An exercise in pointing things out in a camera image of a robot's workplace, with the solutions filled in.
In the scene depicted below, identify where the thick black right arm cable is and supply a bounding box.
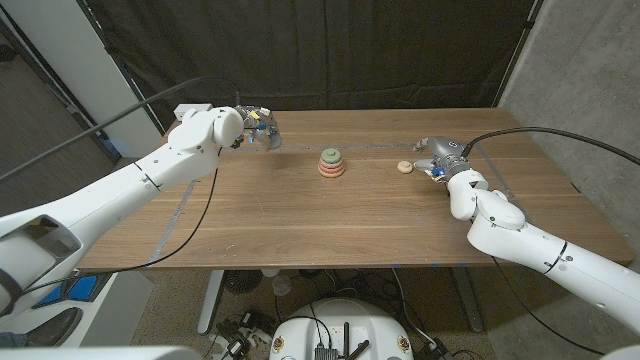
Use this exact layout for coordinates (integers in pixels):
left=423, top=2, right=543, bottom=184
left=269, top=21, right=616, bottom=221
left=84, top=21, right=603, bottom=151
left=462, top=126, right=640, bottom=167

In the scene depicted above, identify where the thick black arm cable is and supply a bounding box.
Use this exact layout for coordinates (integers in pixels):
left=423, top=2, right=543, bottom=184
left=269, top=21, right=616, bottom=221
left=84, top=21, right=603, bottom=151
left=462, top=126, right=640, bottom=167
left=0, top=75, right=242, bottom=184

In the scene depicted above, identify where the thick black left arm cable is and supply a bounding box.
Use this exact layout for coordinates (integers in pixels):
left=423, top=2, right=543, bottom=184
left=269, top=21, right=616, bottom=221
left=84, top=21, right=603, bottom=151
left=0, top=75, right=242, bottom=184

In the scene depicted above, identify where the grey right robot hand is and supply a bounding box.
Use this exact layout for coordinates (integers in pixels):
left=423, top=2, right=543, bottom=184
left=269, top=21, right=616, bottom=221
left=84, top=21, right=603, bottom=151
left=412, top=135, right=474, bottom=184

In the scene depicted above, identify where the dark grey round pad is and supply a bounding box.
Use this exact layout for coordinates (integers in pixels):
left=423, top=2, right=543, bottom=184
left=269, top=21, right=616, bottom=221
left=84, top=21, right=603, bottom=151
left=24, top=306, right=85, bottom=348

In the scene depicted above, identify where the white power strip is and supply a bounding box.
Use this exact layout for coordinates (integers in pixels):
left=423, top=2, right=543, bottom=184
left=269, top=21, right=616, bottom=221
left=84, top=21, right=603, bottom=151
left=173, top=103, right=215, bottom=121

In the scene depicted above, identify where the black curtain backdrop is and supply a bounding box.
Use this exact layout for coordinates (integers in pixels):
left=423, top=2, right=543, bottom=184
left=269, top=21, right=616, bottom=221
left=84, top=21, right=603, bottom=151
left=79, top=0, right=544, bottom=132

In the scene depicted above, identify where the black backdrop pole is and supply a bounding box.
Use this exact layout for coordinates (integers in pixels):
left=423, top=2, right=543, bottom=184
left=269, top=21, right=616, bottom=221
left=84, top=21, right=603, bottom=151
left=75, top=0, right=167, bottom=137
left=492, top=0, right=545, bottom=108

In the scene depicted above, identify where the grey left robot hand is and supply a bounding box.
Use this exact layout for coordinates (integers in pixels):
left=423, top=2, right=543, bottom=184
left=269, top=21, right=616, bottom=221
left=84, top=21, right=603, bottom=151
left=233, top=105, right=284, bottom=152

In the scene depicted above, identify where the white table leg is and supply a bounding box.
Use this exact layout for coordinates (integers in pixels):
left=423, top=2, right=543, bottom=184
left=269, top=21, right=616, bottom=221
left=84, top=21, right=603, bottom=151
left=196, top=269, right=226, bottom=336

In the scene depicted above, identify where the black device with blue disc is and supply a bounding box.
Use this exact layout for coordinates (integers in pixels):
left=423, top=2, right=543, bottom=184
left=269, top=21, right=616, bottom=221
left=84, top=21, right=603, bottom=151
left=32, top=272, right=114, bottom=310

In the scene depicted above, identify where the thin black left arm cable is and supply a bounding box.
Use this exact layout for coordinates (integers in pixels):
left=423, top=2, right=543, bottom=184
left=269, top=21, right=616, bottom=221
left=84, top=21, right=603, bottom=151
left=19, top=147, right=224, bottom=296

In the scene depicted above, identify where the small black floor fan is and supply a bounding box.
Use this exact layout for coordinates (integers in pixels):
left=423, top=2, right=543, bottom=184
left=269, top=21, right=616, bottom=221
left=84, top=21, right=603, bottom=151
left=223, top=269, right=265, bottom=295

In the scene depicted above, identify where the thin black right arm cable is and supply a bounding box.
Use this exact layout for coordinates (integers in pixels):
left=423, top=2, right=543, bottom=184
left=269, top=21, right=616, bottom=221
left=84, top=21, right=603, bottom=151
left=492, top=255, right=606, bottom=355

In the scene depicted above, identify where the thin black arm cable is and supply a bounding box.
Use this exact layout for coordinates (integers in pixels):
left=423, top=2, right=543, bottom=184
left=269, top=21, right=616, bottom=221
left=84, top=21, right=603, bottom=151
left=19, top=147, right=224, bottom=296
left=492, top=255, right=606, bottom=355

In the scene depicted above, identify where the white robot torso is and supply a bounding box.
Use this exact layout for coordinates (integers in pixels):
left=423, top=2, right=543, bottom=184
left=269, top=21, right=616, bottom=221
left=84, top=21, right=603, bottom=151
left=269, top=298, right=415, bottom=360

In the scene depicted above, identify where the grey table leg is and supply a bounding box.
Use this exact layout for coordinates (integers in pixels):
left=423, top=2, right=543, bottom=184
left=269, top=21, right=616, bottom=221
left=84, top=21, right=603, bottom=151
left=451, top=267, right=485, bottom=334

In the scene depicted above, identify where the clear plastic jar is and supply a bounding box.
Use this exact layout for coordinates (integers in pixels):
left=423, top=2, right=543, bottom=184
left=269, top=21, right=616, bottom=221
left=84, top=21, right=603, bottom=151
left=272, top=273, right=293, bottom=297

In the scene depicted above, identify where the blue denim cloth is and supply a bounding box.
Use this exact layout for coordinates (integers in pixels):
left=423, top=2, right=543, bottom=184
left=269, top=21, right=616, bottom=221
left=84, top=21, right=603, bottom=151
left=0, top=331, right=29, bottom=349

